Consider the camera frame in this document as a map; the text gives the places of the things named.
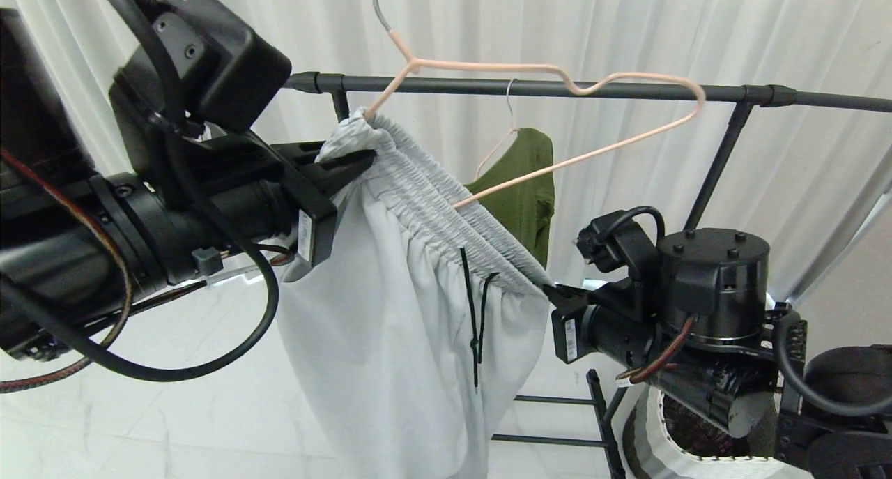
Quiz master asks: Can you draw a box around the white curtain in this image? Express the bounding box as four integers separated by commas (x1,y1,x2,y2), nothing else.
0,0,892,305

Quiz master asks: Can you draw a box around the white laundry basket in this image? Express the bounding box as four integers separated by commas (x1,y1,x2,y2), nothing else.
622,385,816,479

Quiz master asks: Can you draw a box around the pink clothes hanger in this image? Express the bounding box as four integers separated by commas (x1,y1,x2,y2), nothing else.
364,0,707,210
475,79,521,181

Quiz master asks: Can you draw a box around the green sleeveless shirt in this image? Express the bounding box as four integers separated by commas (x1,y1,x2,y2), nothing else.
465,127,557,268

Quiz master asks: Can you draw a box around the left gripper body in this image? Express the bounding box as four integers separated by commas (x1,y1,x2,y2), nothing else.
105,144,340,286

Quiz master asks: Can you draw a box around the pale grey garment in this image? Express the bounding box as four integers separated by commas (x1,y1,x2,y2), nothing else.
275,107,556,479

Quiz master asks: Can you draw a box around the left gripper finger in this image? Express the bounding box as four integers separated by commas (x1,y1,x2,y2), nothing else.
272,141,325,162
314,150,378,195

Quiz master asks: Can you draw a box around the black clothes rack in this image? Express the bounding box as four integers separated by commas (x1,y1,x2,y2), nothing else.
284,71,892,479

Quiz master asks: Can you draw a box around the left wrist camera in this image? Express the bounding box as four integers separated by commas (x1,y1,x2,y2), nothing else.
109,0,294,187

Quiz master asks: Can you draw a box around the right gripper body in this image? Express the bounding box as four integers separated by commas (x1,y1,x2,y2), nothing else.
551,286,657,370

